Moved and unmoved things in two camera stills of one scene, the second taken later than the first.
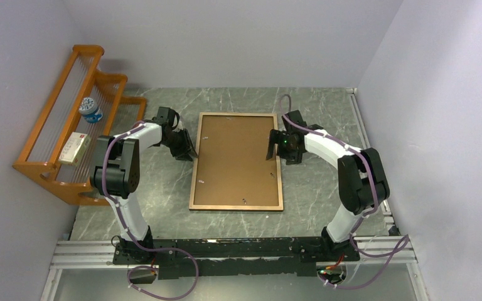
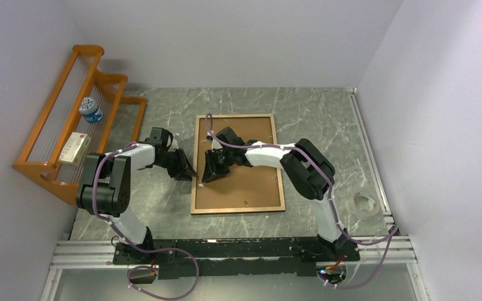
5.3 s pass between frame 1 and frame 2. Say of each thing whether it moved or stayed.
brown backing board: stayed
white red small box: stayed
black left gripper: moved
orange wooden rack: stayed
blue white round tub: stayed
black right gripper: moved
